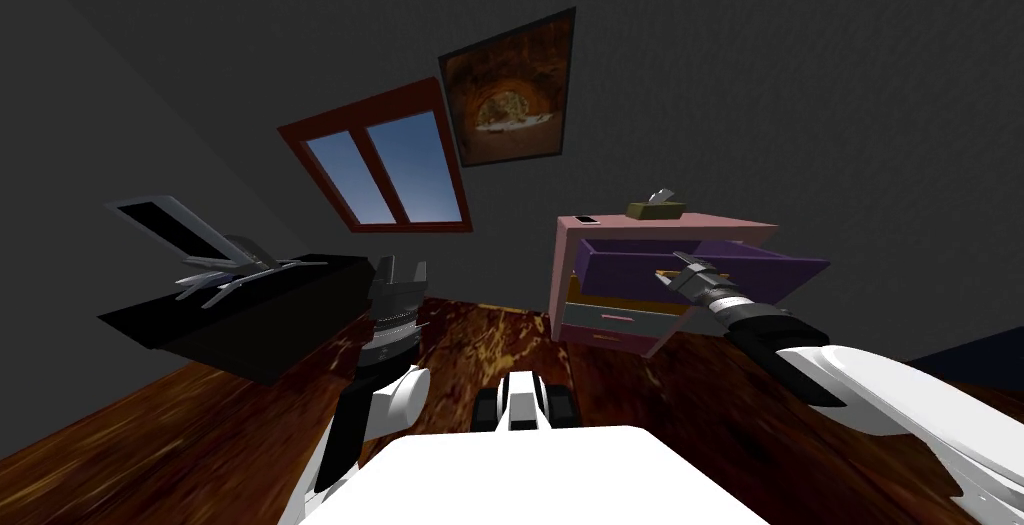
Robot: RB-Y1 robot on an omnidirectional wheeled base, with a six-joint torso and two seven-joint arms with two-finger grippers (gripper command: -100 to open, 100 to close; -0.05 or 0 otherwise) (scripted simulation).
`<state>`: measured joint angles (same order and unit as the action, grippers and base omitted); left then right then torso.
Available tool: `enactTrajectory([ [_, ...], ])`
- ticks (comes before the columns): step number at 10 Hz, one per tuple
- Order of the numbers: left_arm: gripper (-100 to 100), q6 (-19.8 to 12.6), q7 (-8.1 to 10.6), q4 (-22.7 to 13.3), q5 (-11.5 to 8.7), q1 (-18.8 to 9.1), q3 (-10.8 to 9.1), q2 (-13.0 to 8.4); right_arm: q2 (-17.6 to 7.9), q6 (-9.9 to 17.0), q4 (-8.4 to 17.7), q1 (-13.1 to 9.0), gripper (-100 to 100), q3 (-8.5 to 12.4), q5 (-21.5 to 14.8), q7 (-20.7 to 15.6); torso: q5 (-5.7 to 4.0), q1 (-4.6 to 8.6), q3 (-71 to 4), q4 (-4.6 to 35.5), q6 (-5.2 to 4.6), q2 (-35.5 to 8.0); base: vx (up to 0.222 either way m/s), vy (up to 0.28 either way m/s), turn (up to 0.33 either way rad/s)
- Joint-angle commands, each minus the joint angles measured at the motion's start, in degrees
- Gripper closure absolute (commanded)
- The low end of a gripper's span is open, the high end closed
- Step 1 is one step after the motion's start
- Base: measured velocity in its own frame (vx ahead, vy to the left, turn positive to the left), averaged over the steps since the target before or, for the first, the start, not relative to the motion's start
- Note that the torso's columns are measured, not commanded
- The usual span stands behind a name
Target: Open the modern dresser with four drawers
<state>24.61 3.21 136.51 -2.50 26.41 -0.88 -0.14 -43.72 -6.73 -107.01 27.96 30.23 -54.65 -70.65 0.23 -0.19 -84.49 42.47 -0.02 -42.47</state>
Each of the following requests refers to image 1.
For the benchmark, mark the black stand with television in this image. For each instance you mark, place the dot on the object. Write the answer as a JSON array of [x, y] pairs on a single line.
[[264, 317]]

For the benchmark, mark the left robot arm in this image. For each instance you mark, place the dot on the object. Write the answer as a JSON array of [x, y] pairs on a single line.
[[392, 401]]

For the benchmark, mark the red framed window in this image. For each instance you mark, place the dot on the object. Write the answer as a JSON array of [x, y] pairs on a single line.
[[400, 165]]

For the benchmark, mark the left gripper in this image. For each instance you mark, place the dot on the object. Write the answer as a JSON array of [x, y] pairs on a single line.
[[398, 299]]

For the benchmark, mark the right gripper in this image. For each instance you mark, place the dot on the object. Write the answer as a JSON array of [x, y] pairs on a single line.
[[694, 280]]

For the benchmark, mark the dark framed brown picture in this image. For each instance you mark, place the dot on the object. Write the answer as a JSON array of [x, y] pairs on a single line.
[[512, 93]]

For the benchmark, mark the pink nightstand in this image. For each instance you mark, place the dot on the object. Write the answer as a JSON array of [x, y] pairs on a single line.
[[564, 269]]

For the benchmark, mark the olive tissue box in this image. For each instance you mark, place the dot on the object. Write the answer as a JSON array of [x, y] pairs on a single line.
[[656, 210]]

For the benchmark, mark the grey drawer front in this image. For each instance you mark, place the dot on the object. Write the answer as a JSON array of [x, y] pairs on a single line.
[[592, 317]]

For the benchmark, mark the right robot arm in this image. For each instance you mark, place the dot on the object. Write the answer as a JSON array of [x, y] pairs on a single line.
[[880, 389]]

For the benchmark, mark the purple drawer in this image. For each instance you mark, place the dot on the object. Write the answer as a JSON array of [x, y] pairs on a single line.
[[616, 269]]

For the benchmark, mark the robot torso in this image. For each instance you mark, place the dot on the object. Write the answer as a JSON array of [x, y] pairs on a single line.
[[528, 477]]

